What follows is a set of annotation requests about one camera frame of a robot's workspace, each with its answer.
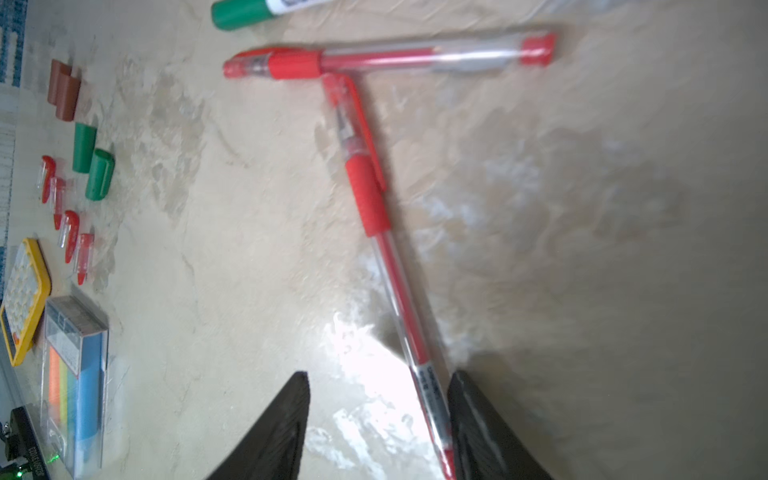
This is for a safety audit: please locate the green marker cap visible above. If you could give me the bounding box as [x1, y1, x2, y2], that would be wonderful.
[85, 149, 115, 201]
[72, 123, 97, 174]

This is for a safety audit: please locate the red pen cap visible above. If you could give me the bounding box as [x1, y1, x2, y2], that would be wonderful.
[74, 233, 95, 286]
[59, 210, 80, 264]
[49, 176, 67, 231]
[37, 155, 57, 204]

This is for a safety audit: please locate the brown marker cap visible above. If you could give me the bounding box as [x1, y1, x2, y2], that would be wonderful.
[47, 59, 72, 105]
[55, 75, 81, 122]

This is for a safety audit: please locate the yellow calculator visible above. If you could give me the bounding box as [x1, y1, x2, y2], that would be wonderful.
[1, 238, 51, 367]

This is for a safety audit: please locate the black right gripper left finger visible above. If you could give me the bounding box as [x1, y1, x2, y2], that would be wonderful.
[208, 371, 311, 480]

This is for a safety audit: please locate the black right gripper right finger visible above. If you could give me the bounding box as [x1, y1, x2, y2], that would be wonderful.
[447, 370, 552, 480]

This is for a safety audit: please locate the green marker top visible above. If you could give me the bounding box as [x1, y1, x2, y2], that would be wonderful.
[211, 0, 328, 31]

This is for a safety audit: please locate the highlighter pack in clear case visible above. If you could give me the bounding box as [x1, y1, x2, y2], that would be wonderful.
[40, 296, 109, 479]

